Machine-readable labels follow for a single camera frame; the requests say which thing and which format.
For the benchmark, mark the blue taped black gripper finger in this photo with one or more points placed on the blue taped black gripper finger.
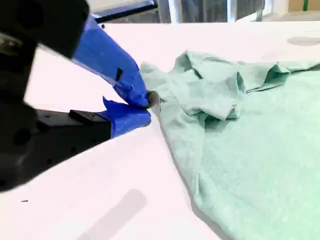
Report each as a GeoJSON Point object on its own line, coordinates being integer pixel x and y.
{"type": "Point", "coordinates": [82, 130]}
{"type": "Point", "coordinates": [105, 57]}

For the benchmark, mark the pale green T-shirt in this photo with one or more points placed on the pale green T-shirt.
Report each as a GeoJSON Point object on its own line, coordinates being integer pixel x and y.
{"type": "Point", "coordinates": [245, 150]}

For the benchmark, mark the dark blue metal bar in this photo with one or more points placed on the dark blue metal bar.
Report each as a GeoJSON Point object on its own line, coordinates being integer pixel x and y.
{"type": "Point", "coordinates": [125, 12]}

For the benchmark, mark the brown cardboard box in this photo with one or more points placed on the brown cardboard box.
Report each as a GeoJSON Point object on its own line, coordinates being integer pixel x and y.
{"type": "Point", "coordinates": [303, 5]}

